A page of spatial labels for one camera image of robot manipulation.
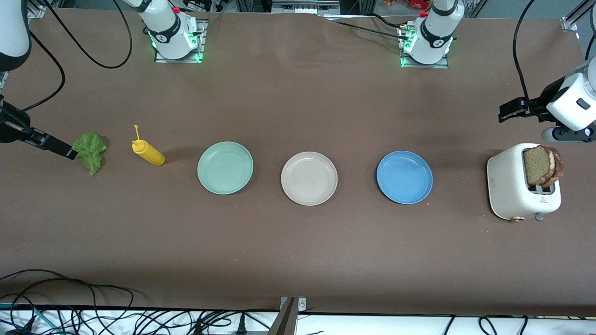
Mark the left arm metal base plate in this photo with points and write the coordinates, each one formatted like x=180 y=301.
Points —
x=419 y=66

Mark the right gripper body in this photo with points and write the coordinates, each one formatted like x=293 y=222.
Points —
x=10 y=125

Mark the black power plug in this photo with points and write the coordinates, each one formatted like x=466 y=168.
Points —
x=241 y=328

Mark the yellow squeeze mustard bottle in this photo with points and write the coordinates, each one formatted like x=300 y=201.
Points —
x=151 y=156

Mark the dark crust bread slice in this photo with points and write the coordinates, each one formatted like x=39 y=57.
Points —
x=558 y=165

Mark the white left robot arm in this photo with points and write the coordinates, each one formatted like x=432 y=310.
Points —
x=435 y=37

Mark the light brown bread slice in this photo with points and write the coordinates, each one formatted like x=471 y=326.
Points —
x=534 y=165

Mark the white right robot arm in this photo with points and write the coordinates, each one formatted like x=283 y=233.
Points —
x=167 y=32

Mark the metal table edge bracket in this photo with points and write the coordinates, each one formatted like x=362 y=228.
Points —
x=286 y=321

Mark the cream white toaster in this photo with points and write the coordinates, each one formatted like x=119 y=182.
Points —
x=507 y=186

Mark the beige round plate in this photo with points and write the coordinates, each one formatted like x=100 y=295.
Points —
x=309 y=179

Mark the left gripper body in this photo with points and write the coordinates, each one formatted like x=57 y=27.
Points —
x=538 y=105

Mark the green lettuce leaf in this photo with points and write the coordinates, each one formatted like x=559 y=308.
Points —
x=91 y=151

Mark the aluminium frame corner bracket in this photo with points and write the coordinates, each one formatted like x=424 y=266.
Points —
x=569 y=24

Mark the red packaged items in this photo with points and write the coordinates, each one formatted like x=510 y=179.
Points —
x=414 y=3

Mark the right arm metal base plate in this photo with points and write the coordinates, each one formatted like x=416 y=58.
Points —
x=203 y=42

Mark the mint green round plate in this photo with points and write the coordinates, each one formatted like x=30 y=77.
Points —
x=225 y=167

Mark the grey equipment box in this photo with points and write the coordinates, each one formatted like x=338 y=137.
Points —
x=302 y=5

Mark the blue round plate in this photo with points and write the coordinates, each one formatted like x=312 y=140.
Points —
x=404 y=177

